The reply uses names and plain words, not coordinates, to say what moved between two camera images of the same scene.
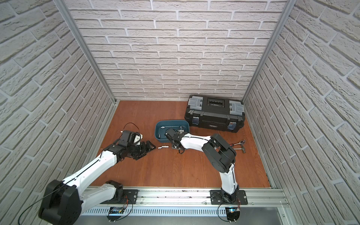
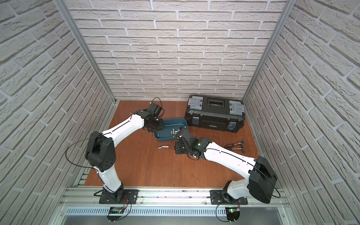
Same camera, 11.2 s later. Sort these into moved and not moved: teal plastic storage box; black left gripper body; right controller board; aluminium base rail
Moved: black left gripper body
Not moved: right controller board; teal plastic storage box; aluminium base rail
